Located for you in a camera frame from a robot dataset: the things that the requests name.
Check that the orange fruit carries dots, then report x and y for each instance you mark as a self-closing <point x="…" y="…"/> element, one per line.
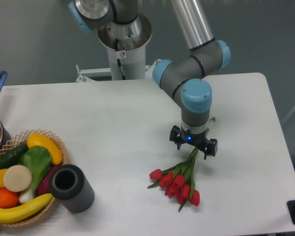
<point x="8" y="199"/>

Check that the green cucumber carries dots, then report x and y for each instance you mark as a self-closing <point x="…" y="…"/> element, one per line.
<point x="12" y="157"/>

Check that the purple eggplant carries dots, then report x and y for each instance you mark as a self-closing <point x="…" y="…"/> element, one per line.
<point x="43" y="187"/>

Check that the green bok choy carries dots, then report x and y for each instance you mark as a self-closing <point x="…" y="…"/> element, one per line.
<point x="38" y="160"/>

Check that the woven wicker basket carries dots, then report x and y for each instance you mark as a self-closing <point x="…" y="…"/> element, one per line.
<point x="22" y="139"/>

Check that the red tulip bouquet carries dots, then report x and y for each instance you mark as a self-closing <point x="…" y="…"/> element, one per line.
<point x="178" y="181"/>

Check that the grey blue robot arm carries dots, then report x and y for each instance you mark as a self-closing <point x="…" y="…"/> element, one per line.
<point x="183" y="82"/>

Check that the beige round disc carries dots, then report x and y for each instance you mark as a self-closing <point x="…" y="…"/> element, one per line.
<point x="17" y="178"/>

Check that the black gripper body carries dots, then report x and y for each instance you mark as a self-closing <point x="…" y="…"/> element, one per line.
<point x="197" y="140"/>

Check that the yellow banana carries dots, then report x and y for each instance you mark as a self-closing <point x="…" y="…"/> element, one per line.
<point x="19" y="213"/>

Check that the dark grey ribbed vase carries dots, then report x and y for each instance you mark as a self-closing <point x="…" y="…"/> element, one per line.
<point x="71" y="188"/>

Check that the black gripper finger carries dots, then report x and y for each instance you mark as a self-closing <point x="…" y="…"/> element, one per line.
<point x="209" y="147"/>
<point x="175" y="136"/>

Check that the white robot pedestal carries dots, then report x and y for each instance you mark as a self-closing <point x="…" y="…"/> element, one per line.
<point x="126" y="49"/>

